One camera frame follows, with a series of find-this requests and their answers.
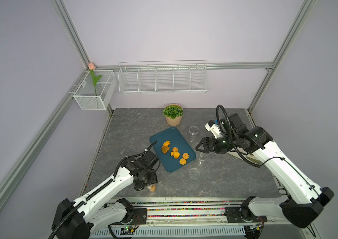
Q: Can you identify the clear jar lid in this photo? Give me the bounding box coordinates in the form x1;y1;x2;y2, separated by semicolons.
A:
191;142;199;151
189;168;200;179

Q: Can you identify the clear cookie jar back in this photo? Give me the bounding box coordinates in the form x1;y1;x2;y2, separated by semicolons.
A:
196;152;209;167

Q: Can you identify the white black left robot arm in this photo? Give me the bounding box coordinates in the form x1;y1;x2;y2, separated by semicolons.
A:
49;143;159;239

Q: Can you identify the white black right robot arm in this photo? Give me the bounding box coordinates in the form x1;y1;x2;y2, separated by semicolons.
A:
195;105;334;228

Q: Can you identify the orange round scalloped cookie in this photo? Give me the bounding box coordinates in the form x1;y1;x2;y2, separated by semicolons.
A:
182;153;189;159

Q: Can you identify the beige gardening glove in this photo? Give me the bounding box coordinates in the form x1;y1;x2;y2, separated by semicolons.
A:
228;151;262;167

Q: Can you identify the orange flower shaped cookie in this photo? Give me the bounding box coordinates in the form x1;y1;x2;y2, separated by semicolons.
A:
179;158;187;165

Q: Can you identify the orange heart shaped cookie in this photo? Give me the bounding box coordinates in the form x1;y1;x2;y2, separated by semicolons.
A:
161;146;170;154

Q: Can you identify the orange fish shaped cookie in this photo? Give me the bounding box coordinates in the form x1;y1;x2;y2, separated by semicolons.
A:
171;151;180;159

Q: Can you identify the teal plastic tray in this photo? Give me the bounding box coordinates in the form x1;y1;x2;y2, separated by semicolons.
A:
150;127;196;172

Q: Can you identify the green plant in pot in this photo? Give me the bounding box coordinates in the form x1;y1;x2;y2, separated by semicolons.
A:
163;104;183;126

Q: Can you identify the pink artificial tulip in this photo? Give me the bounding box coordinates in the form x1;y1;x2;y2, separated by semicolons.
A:
88;62;102;96

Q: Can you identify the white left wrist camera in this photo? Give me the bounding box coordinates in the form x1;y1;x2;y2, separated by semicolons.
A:
141;140;158;169

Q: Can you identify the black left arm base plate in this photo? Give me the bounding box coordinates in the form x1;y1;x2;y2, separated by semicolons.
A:
112;208;148;225

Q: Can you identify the white wire wall shelf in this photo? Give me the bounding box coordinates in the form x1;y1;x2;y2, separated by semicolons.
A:
118;60;209;94

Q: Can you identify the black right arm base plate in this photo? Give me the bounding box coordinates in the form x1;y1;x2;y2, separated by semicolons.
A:
224;206;268;223

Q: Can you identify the white mesh wall basket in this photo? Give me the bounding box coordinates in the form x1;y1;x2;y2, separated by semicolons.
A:
73;70;117;110

